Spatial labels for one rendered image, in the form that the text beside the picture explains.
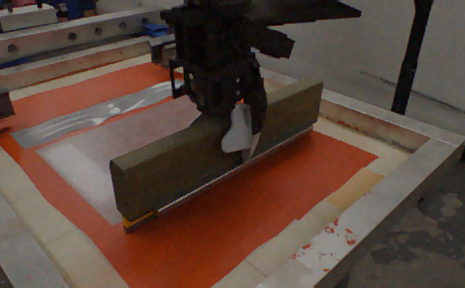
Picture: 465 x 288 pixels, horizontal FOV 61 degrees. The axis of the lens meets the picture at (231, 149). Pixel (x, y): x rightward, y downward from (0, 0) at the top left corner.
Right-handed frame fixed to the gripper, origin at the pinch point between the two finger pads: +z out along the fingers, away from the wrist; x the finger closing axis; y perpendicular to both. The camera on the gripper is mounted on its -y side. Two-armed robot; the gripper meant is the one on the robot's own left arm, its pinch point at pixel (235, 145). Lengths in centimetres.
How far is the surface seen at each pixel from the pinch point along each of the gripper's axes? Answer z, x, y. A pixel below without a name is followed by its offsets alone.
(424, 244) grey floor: 104, 3, -113
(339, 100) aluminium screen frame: 1.9, 0.8, -25.0
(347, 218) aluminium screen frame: 1.0, 18.3, 0.9
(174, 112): 5.0, -21.9, -5.6
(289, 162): 5.0, 3.7, -7.7
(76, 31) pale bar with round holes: -2, -61, -7
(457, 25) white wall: 33, -34, -198
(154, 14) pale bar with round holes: -2, -60, -29
